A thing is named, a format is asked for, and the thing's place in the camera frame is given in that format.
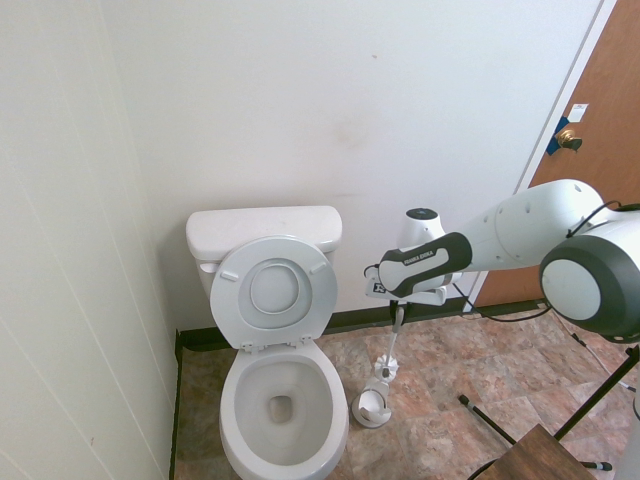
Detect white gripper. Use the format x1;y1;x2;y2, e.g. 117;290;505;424
363;277;450;327

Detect white toilet brush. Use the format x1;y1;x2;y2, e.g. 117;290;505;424
371;306;407;384

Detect white toilet brush holder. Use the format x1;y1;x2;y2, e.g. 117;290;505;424
355;381;393;431

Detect white toilet seat with lid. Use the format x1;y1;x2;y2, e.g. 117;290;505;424
209;234;339;354

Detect white toilet tank lid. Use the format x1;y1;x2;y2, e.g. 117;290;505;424
185;205;345;261

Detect white toilet bowl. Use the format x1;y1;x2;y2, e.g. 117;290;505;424
219;333;351;480

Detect white toilet tank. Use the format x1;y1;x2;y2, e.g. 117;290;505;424
191;243;337;307

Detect long black baseboard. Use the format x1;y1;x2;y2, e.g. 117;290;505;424
176;297;474;352

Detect dark wooden table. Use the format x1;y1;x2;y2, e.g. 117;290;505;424
493;423;624;480

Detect blue tape strip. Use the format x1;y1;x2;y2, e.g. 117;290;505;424
545;115;574;157

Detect short black baseboard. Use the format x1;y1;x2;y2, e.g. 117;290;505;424
167;327;182;480

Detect brass door knob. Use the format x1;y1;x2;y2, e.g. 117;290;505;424
556;126;584;152

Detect brown wooden door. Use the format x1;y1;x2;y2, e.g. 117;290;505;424
471;0;640;307

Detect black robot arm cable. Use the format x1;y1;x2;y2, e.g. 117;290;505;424
361;199;640;322

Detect white floor cable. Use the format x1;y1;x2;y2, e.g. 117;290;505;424
558;314;639;392

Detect black camera tripod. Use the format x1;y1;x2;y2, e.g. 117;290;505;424
458;343;640;474

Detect white door frame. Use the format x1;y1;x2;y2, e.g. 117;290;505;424
513;0;619;197

